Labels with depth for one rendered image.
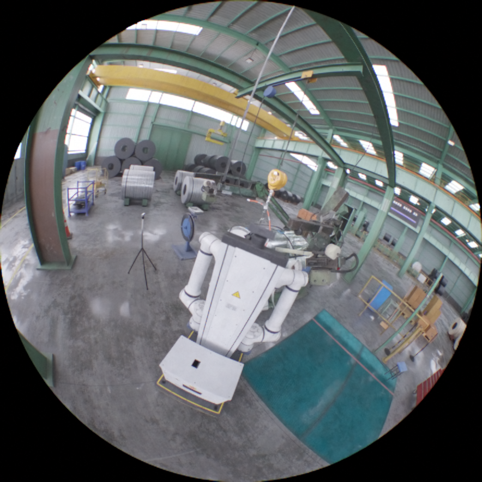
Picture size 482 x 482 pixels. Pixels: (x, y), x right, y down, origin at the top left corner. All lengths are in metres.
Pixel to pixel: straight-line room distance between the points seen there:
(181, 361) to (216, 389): 0.33
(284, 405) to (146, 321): 2.17
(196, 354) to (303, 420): 1.77
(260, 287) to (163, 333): 1.78
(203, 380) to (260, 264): 0.94
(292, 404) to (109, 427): 2.14
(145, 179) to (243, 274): 5.89
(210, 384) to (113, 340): 1.52
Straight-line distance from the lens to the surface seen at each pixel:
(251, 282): 0.85
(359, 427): 3.27
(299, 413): 2.51
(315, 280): 1.38
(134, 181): 6.36
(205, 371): 1.31
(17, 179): 11.17
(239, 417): 2.18
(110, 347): 2.39
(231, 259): 0.81
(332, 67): 2.23
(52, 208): 3.46
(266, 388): 2.35
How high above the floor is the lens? 2.09
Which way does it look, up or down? 24 degrees down
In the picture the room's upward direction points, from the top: 19 degrees clockwise
